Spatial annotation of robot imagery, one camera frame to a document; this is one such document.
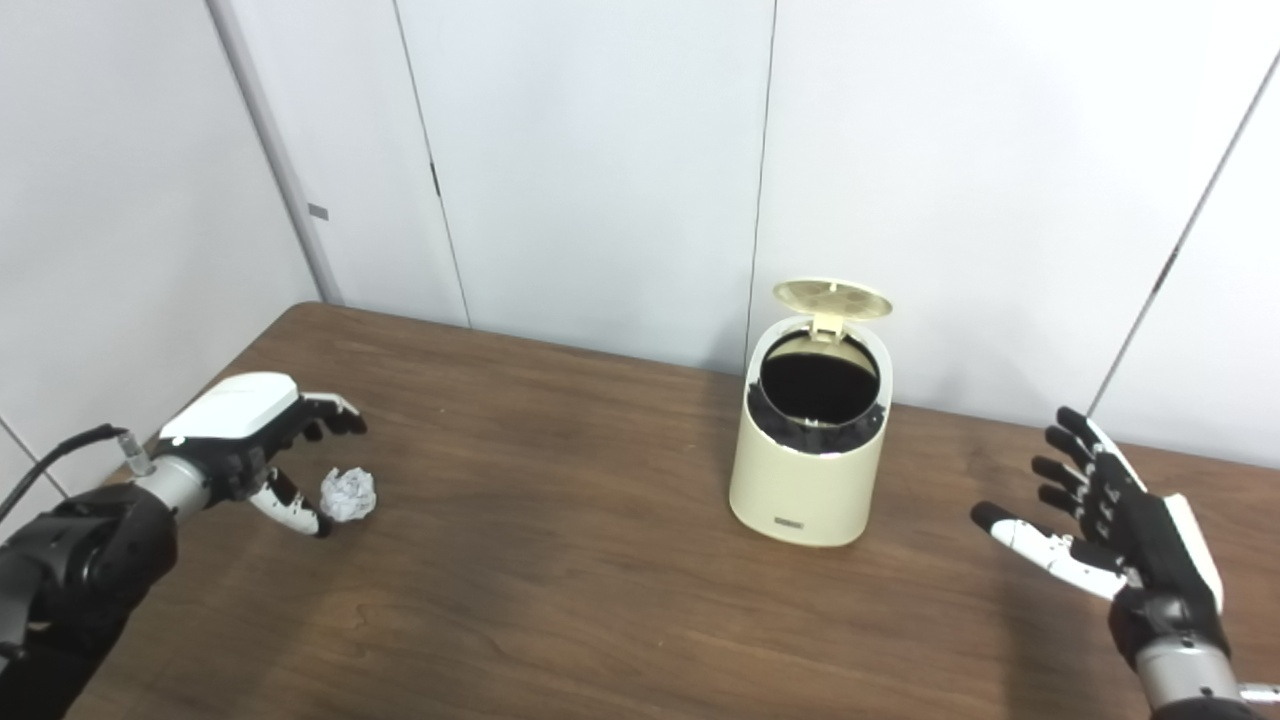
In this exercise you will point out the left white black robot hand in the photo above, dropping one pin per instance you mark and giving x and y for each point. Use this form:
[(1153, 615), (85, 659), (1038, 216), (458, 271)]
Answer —
[(235, 410)]

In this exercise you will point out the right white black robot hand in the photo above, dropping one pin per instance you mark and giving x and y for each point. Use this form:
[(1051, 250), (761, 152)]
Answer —
[(1160, 550)]

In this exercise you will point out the white paper ball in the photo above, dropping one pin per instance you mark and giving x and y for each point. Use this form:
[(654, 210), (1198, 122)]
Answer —
[(348, 495)]

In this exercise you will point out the cream round bin lid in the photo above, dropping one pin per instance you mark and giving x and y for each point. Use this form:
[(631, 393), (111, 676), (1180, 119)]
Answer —
[(830, 298)]

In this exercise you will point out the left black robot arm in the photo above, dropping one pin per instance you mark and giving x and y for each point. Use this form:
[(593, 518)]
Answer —
[(70, 580)]

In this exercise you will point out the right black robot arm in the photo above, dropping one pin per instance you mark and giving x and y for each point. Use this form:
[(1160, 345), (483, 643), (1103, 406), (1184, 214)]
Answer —
[(1190, 685)]

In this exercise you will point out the cream-colored round bin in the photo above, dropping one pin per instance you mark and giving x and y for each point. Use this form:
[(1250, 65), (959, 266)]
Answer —
[(800, 490)]

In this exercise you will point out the black bin liner bag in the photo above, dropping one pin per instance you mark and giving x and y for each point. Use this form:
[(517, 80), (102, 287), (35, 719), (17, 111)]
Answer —
[(815, 385)]

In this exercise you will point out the grey wall post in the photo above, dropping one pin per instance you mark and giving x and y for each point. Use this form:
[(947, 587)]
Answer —
[(280, 160)]

